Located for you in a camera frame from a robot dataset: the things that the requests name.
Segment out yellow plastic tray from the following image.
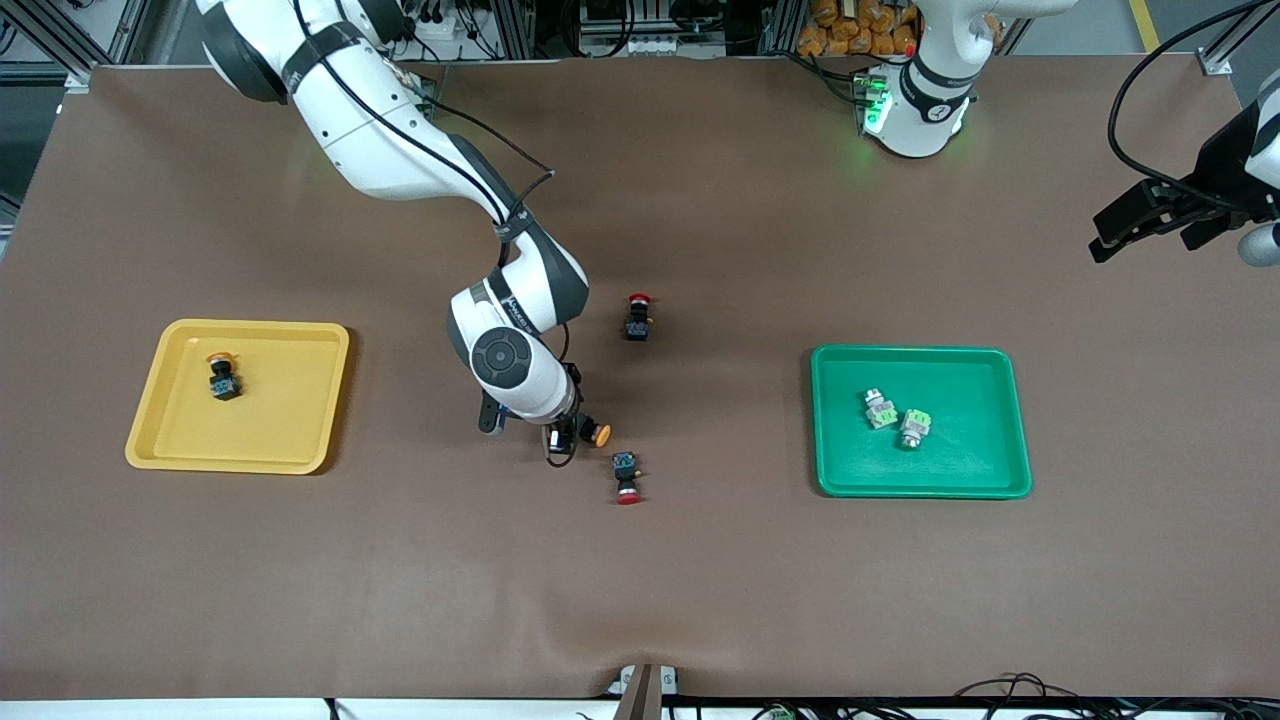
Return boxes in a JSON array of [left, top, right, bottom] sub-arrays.
[[125, 319, 351, 475]]

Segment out aluminium frame post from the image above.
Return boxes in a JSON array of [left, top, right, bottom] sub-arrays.
[[495, 0, 538, 59], [765, 0, 807, 56]]

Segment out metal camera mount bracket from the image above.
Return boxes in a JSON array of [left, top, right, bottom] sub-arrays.
[[608, 663, 681, 720]]

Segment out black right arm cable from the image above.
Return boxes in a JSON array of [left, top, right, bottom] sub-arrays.
[[290, 0, 581, 471]]

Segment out green plastic tray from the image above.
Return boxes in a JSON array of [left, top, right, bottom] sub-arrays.
[[810, 345, 1033, 500]]

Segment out orange packets pile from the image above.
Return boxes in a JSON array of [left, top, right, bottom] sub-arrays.
[[797, 0, 919, 58]]

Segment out tangled black cables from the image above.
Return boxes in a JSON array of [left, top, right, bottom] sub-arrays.
[[955, 672, 1280, 720]]

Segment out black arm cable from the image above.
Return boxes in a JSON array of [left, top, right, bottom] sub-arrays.
[[290, 0, 581, 471], [1106, 0, 1273, 211]]

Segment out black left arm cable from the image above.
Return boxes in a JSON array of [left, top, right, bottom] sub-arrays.
[[1106, 0, 1273, 211]]

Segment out white power strip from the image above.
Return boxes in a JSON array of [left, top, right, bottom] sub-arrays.
[[580, 33, 693, 58]]

